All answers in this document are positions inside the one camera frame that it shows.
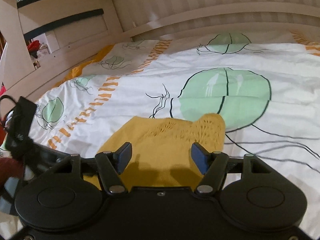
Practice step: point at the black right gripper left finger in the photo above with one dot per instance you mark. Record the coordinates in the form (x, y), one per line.
(72, 190)

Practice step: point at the red clutter beside bed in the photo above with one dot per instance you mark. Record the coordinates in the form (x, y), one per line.
(37, 51)

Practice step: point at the white jellyfish print duvet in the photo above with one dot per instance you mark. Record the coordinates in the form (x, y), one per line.
(266, 92)

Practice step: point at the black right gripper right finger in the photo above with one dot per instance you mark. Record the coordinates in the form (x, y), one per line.
(250, 194)

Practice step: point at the yellow bed sheet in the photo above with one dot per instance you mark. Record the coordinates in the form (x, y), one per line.
(77, 71)

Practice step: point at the beige wooden bed frame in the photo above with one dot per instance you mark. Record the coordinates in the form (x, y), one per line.
(75, 30)

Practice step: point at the mustard yellow knit garment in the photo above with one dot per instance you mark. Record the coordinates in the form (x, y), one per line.
(161, 149)

